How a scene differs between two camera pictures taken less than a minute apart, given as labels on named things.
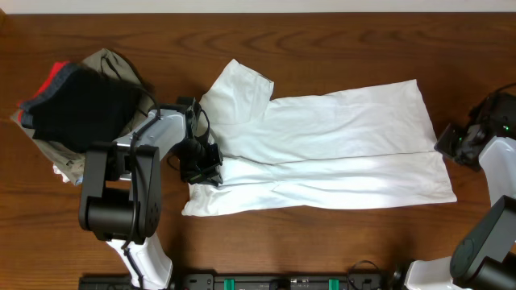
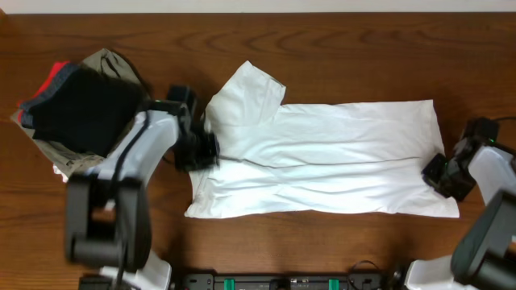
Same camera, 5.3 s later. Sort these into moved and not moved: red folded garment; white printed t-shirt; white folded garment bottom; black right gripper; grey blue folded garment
Moved: white printed t-shirt; black right gripper
Not moved: grey blue folded garment; white folded garment bottom; red folded garment
